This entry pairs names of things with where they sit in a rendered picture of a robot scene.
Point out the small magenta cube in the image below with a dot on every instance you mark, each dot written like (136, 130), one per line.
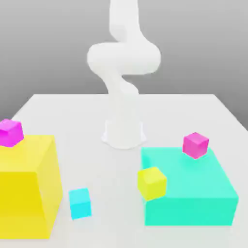
(9, 133)
(195, 145)

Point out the large turquoise box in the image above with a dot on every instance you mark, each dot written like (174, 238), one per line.
(193, 184)

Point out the small yellow cube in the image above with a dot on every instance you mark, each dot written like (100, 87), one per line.
(152, 183)

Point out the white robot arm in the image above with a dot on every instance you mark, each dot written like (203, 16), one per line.
(124, 58)

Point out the large yellow box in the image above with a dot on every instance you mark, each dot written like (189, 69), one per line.
(23, 193)

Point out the small cyan cube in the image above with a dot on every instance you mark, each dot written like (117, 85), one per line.
(79, 203)

